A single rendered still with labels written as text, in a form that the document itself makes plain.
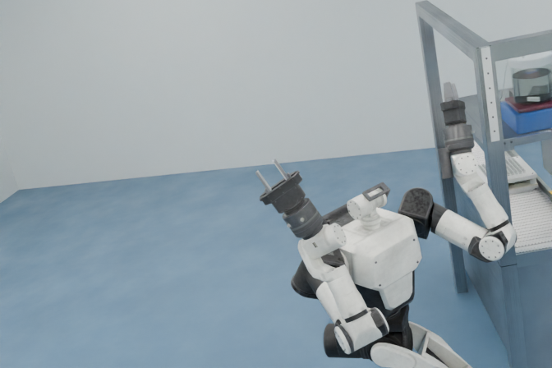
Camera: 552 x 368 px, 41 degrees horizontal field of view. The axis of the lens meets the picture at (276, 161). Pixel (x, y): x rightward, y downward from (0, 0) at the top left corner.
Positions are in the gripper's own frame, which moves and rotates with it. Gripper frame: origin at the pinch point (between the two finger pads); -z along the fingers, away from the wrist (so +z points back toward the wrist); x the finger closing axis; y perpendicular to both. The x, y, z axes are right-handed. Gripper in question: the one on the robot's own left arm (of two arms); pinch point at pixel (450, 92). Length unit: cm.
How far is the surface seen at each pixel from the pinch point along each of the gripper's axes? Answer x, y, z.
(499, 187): -45, -1, 32
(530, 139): -50, -14, 16
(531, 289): -88, 1, 75
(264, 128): -349, 246, -48
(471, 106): -85, 11, -3
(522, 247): -66, -2, 56
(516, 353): -72, 8, 97
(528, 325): -94, 6, 91
